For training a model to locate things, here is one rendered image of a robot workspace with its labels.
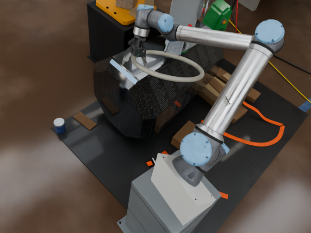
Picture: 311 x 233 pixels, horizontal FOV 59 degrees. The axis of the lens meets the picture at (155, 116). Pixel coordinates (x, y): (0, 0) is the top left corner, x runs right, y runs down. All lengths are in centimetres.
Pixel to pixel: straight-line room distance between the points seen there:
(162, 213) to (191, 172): 34
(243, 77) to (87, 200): 179
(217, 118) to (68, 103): 217
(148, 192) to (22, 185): 138
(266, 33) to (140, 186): 107
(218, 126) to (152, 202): 65
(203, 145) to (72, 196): 162
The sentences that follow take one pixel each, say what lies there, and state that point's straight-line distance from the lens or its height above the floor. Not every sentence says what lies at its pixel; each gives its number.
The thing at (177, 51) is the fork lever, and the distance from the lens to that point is 213.
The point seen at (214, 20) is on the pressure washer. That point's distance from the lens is 399.
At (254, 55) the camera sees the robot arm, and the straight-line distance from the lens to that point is 132.
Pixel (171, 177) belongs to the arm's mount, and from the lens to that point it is 145.
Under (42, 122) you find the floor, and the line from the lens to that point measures 306.
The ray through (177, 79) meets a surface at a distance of 162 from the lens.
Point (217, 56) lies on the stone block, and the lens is 289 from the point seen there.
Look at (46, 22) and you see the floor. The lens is 432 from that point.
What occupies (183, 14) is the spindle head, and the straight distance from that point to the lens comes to 227.
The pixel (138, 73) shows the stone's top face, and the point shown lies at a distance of 227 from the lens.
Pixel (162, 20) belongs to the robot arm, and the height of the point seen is 158.
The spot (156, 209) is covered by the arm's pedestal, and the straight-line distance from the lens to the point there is 167.
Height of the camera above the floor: 241
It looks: 52 degrees down
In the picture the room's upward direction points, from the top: 12 degrees clockwise
